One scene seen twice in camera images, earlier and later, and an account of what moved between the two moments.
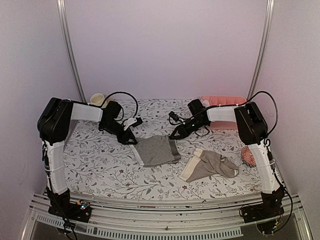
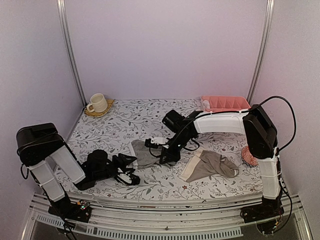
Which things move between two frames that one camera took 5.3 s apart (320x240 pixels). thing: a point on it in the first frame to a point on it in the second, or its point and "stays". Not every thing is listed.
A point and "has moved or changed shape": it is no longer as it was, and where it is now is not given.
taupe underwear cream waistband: (204, 164) stays
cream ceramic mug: (98, 99) stays
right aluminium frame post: (270, 10) stays
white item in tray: (205, 103) stays
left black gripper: (128, 134) to (122, 160)
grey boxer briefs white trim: (156, 150) has moved or changed shape
